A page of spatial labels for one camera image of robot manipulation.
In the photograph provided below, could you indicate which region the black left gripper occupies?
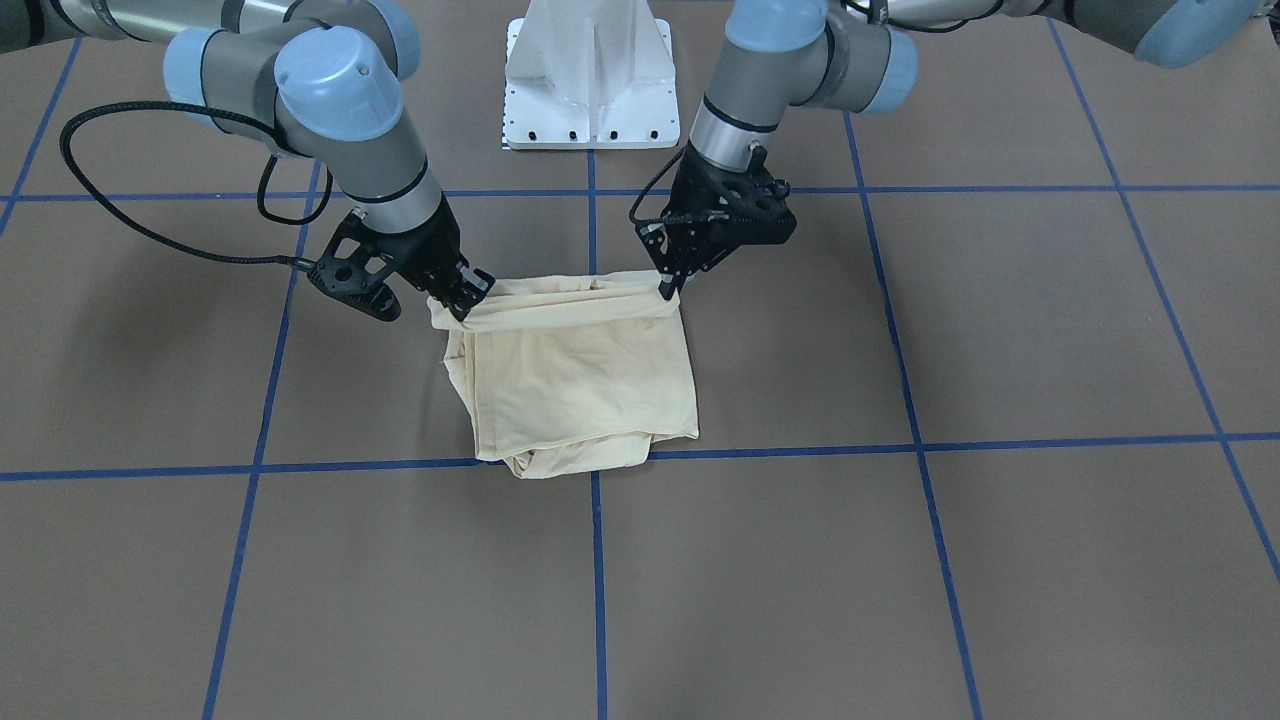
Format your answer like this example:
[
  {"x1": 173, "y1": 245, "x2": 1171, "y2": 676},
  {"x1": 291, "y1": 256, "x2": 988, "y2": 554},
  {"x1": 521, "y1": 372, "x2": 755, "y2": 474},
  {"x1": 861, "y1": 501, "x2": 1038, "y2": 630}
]
[{"x1": 636, "y1": 142, "x2": 771, "y2": 304}]

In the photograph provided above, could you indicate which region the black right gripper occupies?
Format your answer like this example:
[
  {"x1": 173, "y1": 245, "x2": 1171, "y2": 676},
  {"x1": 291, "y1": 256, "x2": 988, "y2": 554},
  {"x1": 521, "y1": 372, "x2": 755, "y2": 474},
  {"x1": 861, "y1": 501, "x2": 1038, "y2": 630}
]
[{"x1": 353, "y1": 196, "x2": 497, "y2": 325}]

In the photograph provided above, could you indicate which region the beige long-sleeve printed shirt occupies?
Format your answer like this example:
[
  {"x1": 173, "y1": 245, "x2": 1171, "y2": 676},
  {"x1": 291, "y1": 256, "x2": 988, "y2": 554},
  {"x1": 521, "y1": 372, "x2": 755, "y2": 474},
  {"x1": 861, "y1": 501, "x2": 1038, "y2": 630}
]
[{"x1": 428, "y1": 270, "x2": 700, "y2": 479}]

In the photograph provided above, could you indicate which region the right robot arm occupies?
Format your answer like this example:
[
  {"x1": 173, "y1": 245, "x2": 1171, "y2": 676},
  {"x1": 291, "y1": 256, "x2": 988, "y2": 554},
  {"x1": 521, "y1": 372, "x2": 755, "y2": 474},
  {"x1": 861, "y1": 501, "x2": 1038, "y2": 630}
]
[{"x1": 3, "y1": 1, "x2": 494, "y2": 322}]

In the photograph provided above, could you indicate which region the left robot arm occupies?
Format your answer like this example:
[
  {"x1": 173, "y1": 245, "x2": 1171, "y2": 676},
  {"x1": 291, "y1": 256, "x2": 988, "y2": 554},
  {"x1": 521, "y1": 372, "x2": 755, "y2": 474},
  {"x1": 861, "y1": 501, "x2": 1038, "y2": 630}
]
[{"x1": 628, "y1": 1, "x2": 1260, "y2": 300}]

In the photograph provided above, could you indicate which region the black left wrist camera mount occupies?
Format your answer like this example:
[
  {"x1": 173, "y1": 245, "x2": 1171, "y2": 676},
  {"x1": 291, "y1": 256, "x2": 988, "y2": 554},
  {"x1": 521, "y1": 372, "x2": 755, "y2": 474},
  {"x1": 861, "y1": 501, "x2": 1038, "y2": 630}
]
[{"x1": 695, "y1": 143, "x2": 797, "y2": 272}]

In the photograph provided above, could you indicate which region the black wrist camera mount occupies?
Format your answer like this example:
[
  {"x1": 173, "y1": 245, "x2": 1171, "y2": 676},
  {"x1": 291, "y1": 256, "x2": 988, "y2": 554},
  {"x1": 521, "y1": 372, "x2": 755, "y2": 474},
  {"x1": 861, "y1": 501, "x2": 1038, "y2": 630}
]
[
  {"x1": 305, "y1": 211, "x2": 402, "y2": 322},
  {"x1": 695, "y1": 143, "x2": 797, "y2": 272}
]

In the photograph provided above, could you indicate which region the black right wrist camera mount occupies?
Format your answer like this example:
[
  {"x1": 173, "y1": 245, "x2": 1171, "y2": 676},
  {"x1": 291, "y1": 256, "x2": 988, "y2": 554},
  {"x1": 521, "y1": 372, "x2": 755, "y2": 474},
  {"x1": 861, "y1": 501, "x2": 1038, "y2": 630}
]
[{"x1": 305, "y1": 211, "x2": 402, "y2": 322}]

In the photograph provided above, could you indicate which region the white pedestal column base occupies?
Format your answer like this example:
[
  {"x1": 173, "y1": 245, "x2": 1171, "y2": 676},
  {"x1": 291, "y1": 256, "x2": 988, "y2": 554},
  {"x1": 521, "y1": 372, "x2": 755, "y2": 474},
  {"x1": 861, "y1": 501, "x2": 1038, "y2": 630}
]
[{"x1": 502, "y1": 1, "x2": 681, "y2": 151}]

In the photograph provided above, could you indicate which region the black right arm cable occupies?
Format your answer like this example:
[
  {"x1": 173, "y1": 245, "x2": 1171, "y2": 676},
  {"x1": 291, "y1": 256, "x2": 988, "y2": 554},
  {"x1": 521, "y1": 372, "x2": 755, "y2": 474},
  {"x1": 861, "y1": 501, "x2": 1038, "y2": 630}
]
[{"x1": 58, "y1": 100, "x2": 335, "y2": 275}]

